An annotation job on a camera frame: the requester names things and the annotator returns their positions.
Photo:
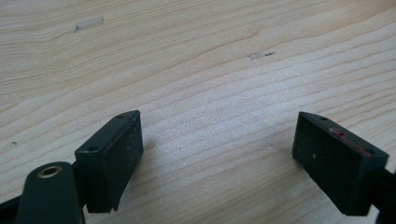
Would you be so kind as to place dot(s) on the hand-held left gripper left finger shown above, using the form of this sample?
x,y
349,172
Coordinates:
x,y
107,161

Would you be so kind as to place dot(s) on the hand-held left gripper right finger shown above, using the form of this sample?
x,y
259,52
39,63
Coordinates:
x,y
336,165

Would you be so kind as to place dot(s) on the small torn tape scrap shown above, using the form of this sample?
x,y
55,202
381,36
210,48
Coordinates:
x,y
257,55

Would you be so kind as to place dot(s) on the clear tape scrap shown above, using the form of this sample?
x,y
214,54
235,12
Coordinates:
x,y
88,24

